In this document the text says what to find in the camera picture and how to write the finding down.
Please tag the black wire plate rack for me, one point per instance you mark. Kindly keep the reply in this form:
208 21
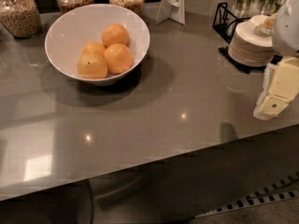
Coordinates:
224 24

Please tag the left glass cereal jar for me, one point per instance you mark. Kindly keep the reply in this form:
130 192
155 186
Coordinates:
20 17

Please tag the stack of white plates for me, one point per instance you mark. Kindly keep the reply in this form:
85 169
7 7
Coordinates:
251 45

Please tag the orange in bowl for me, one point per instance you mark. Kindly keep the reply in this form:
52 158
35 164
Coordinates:
115 33
119 59

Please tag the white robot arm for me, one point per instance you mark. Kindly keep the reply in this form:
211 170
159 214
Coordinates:
285 37

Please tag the glass cup left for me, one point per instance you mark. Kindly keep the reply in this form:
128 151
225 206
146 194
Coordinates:
241 7

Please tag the front left orange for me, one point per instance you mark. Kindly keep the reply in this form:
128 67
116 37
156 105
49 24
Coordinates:
92 66

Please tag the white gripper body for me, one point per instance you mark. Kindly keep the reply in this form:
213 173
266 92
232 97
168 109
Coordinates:
287 28

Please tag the back left orange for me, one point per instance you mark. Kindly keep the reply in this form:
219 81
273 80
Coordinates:
93 47

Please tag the white folded sign stand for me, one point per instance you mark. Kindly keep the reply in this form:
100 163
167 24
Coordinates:
171 9

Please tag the right orange in bowl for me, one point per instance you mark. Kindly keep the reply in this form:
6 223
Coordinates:
119 59

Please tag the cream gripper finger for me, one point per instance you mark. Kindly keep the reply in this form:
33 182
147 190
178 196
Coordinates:
272 105
261 115

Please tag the white ceramic bowl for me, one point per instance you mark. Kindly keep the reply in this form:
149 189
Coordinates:
68 34

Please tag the top orange in bowl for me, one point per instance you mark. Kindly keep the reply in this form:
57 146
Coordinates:
115 33

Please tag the black white striped floor tape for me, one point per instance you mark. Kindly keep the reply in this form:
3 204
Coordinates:
271 194

